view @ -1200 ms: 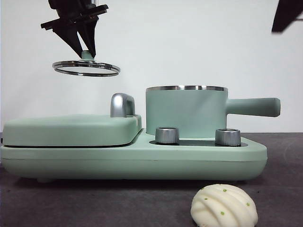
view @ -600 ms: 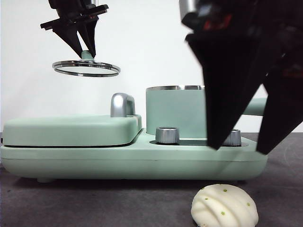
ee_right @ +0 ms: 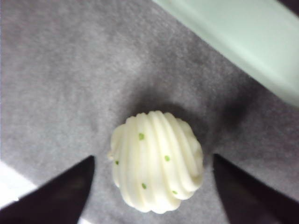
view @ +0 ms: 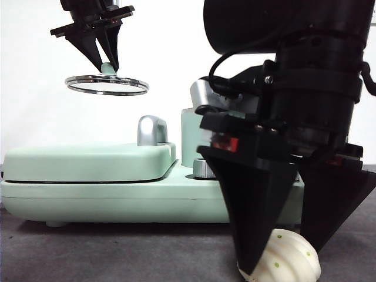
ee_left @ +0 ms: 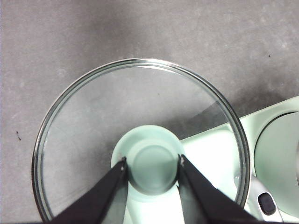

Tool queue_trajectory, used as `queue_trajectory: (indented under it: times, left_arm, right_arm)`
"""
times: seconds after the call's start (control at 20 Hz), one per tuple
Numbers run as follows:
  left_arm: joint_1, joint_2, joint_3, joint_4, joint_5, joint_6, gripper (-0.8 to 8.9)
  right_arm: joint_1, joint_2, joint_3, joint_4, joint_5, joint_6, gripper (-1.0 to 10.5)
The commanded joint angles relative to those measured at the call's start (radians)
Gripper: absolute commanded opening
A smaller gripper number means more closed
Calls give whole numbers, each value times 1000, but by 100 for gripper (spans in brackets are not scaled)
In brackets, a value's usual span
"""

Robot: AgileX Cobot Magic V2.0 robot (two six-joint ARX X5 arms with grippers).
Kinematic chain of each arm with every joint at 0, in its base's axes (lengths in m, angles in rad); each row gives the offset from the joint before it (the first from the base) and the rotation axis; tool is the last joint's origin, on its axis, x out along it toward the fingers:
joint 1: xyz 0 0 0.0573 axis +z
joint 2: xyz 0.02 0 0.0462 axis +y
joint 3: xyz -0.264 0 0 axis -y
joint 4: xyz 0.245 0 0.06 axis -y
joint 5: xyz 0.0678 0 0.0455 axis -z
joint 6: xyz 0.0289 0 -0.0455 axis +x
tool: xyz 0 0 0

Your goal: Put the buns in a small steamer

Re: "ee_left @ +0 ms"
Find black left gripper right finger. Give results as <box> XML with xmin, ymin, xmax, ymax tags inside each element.
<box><xmin>177</xmin><ymin>154</ymin><xmax>260</xmax><ymax>224</ymax></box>

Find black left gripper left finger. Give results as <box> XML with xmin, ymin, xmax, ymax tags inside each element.
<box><xmin>50</xmin><ymin>156</ymin><xmax>128</xmax><ymax>224</ymax></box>

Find glass lid with green knob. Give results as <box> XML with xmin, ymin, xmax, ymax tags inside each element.
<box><xmin>31</xmin><ymin>57</ymin><xmax>252</xmax><ymax>224</ymax></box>

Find green breakfast machine base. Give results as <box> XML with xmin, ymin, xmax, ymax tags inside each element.
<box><xmin>179</xmin><ymin>94</ymin><xmax>299</xmax><ymax>224</ymax></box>

